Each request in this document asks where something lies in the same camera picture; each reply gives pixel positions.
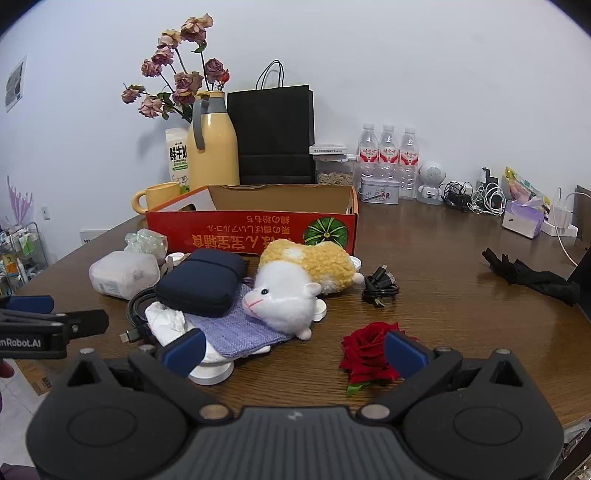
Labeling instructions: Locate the purple tissue pack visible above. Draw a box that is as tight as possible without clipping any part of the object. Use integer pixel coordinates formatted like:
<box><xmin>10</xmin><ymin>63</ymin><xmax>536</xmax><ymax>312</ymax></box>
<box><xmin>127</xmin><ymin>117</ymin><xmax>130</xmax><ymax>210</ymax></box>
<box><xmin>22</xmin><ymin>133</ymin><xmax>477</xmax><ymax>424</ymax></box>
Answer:
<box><xmin>502</xmin><ymin>196</ymin><xmax>550</xmax><ymax>239</ymax></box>

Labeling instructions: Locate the white tissue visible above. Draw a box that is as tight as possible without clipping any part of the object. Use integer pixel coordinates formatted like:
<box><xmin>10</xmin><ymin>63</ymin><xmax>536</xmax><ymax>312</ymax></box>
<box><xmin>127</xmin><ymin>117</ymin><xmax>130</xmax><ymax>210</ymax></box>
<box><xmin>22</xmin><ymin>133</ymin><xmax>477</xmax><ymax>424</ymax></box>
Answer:
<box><xmin>144</xmin><ymin>302</ymin><xmax>199</xmax><ymax>347</ymax></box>

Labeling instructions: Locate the black USB cable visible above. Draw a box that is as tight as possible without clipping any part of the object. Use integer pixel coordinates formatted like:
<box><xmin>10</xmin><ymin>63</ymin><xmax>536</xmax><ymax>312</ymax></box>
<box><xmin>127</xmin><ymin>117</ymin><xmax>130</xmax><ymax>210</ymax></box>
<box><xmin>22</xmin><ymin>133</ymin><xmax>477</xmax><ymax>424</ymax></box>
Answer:
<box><xmin>361</xmin><ymin>264</ymin><xmax>400</xmax><ymax>309</ymax></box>

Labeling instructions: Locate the black paper bag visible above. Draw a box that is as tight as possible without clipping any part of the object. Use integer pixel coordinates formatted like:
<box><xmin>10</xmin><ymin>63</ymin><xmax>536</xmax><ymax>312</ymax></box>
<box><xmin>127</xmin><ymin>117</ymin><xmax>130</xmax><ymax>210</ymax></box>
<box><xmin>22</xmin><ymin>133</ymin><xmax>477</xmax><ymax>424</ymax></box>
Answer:
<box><xmin>226</xmin><ymin>59</ymin><xmax>317</xmax><ymax>185</ymax></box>

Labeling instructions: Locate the colourful snack bag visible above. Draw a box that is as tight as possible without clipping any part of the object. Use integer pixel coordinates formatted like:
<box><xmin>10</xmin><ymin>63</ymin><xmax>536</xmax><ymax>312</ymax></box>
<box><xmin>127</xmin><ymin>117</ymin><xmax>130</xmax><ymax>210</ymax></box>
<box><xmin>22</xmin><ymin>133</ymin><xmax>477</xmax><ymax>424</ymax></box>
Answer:
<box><xmin>505</xmin><ymin>167</ymin><xmax>550</xmax><ymax>208</ymax></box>

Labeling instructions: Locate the wall poster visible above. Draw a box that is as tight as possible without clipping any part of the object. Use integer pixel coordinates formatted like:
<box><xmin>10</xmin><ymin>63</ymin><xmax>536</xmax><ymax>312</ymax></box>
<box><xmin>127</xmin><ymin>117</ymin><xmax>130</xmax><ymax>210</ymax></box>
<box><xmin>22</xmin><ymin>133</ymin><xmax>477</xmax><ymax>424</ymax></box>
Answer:
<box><xmin>4</xmin><ymin>55</ymin><xmax>27</xmax><ymax>113</ymax></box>

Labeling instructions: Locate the red rose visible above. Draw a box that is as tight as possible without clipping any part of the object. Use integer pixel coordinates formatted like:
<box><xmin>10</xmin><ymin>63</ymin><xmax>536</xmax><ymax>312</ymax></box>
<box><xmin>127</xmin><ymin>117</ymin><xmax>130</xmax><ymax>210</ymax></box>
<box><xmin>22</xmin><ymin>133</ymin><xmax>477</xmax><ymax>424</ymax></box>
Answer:
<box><xmin>338</xmin><ymin>322</ymin><xmax>416</xmax><ymax>398</ymax></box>

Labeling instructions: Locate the dried pink rose bouquet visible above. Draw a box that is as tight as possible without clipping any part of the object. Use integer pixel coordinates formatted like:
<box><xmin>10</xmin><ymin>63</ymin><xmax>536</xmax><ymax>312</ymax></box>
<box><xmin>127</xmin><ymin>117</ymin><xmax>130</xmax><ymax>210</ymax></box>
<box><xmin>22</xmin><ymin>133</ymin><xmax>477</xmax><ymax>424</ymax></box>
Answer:
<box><xmin>121</xmin><ymin>13</ymin><xmax>230</xmax><ymax>123</ymax></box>

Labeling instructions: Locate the white power adapter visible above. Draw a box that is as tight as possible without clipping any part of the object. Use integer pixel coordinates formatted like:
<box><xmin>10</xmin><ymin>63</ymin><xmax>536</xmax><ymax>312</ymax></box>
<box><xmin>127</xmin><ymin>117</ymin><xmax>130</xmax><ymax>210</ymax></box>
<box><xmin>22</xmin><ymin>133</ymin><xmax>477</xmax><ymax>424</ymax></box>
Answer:
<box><xmin>549</xmin><ymin>187</ymin><xmax>591</xmax><ymax>267</ymax></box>

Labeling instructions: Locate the white milk carton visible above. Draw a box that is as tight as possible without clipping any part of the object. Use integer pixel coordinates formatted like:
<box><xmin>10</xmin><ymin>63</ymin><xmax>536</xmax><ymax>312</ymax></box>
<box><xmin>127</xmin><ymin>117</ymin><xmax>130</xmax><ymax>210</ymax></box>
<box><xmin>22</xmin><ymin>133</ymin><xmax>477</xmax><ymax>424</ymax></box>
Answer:
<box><xmin>165</xmin><ymin>127</ymin><xmax>192</xmax><ymax>193</ymax></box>

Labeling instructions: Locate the black cable tangle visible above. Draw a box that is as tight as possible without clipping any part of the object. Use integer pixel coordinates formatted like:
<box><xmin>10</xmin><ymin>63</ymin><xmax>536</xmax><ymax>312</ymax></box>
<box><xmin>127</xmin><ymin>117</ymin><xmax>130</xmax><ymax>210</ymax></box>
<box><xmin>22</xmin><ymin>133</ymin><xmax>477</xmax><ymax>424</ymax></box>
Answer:
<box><xmin>440</xmin><ymin>181</ymin><xmax>474</xmax><ymax>213</ymax></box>

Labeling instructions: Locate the small printed tin box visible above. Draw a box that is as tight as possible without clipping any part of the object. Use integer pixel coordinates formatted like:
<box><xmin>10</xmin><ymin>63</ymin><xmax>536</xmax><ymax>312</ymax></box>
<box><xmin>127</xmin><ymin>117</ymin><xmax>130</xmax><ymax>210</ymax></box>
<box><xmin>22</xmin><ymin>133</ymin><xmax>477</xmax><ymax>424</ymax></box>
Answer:
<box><xmin>359</xmin><ymin>176</ymin><xmax>402</xmax><ymax>204</ymax></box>

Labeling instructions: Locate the red cardboard box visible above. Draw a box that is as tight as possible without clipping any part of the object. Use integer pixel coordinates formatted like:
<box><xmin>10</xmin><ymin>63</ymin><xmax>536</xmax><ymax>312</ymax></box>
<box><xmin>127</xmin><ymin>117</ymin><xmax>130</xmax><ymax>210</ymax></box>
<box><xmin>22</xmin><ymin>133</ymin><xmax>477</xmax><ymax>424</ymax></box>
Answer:
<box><xmin>145</xmin><ymin>184</ymin><xmax>360</xmax><ymax>256</ymax></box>

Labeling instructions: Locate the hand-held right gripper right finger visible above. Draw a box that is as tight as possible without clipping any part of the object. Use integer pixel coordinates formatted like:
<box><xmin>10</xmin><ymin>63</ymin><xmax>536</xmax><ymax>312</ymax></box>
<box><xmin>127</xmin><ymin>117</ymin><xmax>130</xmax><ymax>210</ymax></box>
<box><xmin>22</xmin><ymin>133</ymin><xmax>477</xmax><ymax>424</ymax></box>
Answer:
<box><xmin>353</xmin><ymin>330</ymin><xmax>527</xmax><ymax>423</ymax></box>

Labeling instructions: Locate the clear water bottle red label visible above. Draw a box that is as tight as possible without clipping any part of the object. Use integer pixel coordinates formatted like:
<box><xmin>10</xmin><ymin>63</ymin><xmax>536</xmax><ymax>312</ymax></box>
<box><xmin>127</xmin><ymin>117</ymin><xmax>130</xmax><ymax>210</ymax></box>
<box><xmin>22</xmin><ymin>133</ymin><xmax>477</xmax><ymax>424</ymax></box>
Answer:
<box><xmin>379</xmin><ymin>124</ymin><xmax>400</xmax><ymax>181</ymax></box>
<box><xmin>398</xmin><ymin>127</ymin><xmax>421</xmax><ymax>200</ymax></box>
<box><xmin>357</xmin><ymin>123</ymin><xmax>381</xmax><ymax>185</ymax></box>

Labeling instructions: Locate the navy zip pouch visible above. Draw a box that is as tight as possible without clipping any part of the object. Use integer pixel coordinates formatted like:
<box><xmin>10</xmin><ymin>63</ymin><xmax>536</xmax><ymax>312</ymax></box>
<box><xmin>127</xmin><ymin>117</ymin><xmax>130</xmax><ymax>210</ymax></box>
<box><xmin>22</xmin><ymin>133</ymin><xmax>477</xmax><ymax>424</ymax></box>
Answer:
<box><xmin>154</xmin><ymin>249</ymin><xmax>247</xmax><ymax>318</ymax></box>

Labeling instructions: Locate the yellow mug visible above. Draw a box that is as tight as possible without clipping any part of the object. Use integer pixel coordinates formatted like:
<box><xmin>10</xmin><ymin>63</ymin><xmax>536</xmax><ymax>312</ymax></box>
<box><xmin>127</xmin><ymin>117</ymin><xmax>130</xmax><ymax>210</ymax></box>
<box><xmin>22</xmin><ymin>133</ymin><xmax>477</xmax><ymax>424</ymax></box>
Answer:
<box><xmin>131</xmin><ymin>182</ymin><xmax>182</xmax><ymax>214</ymax></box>

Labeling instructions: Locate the white plastic package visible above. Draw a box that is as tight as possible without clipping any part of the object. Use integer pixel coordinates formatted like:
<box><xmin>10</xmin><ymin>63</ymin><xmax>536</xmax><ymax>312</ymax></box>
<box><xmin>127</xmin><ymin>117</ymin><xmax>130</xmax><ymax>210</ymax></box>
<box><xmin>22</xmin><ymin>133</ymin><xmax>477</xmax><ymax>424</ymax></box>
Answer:
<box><xmin>89</xmin><ymin>250</ymin><xmax>161</xmax><ymax>299</ymax></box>

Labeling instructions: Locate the dark flat panel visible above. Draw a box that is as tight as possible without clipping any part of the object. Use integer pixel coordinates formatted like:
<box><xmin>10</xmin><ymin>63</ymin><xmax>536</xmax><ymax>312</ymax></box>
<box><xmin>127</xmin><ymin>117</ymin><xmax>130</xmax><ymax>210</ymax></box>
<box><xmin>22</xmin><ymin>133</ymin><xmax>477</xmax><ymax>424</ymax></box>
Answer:
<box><xmin>567</xmin><ymin>244</ymin><xmax>591</xmax><ymax>324</ymax></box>

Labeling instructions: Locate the yellow thermos jug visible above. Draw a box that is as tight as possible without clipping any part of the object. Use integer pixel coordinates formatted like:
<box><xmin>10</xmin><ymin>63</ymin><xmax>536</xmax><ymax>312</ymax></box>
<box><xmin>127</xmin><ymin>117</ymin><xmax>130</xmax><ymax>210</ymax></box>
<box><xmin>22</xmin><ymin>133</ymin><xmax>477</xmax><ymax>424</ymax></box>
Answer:
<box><xmin>187</xmin><ymin>91</ymin><xmax>241</xmax><ymax>191</ymax></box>

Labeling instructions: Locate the brown cardboard carton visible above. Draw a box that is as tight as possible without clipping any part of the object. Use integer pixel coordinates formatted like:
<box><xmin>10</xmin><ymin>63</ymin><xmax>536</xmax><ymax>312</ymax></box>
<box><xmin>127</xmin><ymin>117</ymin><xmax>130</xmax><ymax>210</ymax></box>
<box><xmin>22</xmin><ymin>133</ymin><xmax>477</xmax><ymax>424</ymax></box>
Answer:
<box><xmin>16</xmin><ymin>357</ymin><xmax>70</xmax><ymax>398</ymax></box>

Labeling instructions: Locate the purple woven cloth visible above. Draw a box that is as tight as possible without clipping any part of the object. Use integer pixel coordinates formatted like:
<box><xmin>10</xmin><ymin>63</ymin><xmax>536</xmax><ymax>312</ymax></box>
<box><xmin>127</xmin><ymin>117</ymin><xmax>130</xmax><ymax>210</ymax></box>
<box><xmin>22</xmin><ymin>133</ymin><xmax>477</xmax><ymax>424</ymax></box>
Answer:
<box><xmin>185</xmin><ymin>282</ymin><xmax>296</xmax><ymax>357</ymax></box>

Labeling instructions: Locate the purple coral ornament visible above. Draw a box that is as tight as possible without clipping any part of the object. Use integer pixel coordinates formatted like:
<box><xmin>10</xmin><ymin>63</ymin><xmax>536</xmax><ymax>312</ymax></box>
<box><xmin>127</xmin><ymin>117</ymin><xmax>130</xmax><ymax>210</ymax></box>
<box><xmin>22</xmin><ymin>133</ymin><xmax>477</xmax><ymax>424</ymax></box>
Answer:
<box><xmin>6</xmin><ymin>174</ymin><xmax>34</xmax><ymax>224</ymax></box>

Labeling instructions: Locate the white robot-shaped speaker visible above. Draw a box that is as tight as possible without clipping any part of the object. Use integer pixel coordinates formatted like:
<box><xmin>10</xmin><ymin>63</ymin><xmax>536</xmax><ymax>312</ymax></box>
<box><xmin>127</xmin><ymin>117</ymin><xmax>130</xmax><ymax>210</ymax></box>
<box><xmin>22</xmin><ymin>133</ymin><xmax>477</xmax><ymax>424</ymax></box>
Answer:
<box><xmin>416</xmin><ymin>160</ymin><xmax>448</xmax><ymax>206</ymax></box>

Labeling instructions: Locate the white cable bundle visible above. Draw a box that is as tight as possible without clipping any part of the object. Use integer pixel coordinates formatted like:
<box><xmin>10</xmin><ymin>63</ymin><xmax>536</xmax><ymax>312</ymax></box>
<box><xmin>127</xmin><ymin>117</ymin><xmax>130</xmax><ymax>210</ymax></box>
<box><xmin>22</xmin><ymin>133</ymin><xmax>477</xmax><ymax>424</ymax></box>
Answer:
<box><xmin>468</xmin><ymin>181</ymin><xmax>506</xmax><ymax>217</ymax></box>

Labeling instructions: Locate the white power strip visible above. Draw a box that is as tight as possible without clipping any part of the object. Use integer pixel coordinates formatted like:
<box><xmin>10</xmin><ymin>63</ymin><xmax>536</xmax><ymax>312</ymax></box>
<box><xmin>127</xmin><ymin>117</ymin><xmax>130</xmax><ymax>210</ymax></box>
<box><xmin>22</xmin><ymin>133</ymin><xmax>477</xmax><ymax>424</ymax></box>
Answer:
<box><xmin>540</xmin><ymin>220</ymin><xmax>579</xmax><ymax>238</ymax></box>

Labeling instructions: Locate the metal storage rack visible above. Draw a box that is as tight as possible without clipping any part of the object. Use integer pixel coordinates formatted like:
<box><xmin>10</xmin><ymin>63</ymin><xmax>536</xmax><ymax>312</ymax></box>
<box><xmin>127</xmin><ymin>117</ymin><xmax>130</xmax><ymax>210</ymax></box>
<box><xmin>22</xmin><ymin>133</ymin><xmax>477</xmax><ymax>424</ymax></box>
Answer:
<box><xmin>0</xmin><ymin>220</ymin><xmax>49</xmax><ymax>296</ymax></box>

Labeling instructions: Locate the clear plastic wrap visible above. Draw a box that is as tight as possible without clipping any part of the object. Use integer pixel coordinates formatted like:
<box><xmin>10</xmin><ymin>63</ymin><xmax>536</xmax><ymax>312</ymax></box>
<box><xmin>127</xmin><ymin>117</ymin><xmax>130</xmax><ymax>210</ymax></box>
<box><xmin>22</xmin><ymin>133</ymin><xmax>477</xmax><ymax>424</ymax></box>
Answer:
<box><xmin>124</xmin><ymin>230</ymin><xmax>168</xmax><ymax>261</ymax></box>

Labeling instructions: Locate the clear seed container white lid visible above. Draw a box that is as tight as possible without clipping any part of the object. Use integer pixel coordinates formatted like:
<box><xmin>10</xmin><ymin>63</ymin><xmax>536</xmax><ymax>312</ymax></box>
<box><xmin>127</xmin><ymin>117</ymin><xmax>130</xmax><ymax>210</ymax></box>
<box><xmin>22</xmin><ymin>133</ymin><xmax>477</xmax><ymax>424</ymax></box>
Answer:
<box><xmin>308</xmin><ymin>143</ymin><xmax>356</xmax><ymax>185</ymax></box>

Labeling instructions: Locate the yellow white plush hamster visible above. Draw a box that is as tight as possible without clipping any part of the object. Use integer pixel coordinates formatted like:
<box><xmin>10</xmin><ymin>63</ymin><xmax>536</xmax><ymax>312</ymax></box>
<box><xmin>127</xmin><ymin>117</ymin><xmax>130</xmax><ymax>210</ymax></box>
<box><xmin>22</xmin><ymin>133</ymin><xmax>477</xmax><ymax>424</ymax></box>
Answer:
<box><xmin>242</xmin><ymin>239</ymin><xmax>365</xmax><ymax>341</ymax></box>

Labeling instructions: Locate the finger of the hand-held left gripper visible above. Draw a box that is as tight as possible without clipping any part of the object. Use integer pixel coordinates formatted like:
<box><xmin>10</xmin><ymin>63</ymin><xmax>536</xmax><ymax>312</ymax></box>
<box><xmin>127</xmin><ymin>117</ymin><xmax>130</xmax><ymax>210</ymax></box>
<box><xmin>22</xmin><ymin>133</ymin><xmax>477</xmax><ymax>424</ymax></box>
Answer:
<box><xmin>0</xmin><ymin>294</ymin><xmax>56</xmax><ymax>320</ymax></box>
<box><xmin>46</xmin><ymin>309</ymin><xmax>110</xmax><ymax>343</ymax></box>

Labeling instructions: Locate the black cloth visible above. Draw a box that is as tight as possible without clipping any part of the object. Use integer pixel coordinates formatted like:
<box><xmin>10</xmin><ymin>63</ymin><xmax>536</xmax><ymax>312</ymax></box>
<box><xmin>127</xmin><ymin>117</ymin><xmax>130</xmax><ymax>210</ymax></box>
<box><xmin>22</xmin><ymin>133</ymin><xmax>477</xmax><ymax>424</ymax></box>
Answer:
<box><xmin>481</xmin><ymin>247</ymin><xmax>581</xmax><ymax>306</ymax></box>

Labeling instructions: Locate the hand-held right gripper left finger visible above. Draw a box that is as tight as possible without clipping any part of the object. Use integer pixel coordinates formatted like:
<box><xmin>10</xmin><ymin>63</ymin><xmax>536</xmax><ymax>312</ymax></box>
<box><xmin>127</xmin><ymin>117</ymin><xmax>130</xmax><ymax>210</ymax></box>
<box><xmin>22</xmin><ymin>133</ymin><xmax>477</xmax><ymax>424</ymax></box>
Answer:
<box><xmin>65</xmin><ymin>329</ymin><xmax>236</xmax><ymax>423</ymax></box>

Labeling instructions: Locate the black braided cable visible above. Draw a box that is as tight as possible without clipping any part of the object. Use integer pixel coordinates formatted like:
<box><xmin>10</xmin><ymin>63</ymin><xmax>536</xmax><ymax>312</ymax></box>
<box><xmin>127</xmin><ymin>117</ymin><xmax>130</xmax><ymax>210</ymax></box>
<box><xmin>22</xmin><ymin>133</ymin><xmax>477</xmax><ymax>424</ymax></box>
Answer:
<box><xmin>119</xmin><ymin>286</ymin><xmax>160</xmax><ymax>344</ymax></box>

